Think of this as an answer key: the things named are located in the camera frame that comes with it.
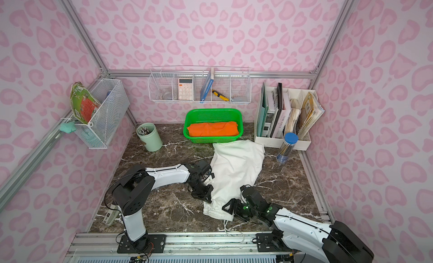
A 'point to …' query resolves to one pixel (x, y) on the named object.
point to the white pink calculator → (185, 88)
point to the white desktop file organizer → (282, 113)
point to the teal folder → (263, 114)
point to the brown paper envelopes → (312, 110)
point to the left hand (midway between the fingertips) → (211, 198)
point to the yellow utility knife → (220, 95)
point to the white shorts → (235, 166)
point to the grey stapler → (112, 214)
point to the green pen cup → (147, 132)
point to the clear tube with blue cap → (290, 140)
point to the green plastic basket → (208, 115)
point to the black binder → (279, 109)
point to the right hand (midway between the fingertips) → (227, 211)
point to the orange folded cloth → (213, 128)
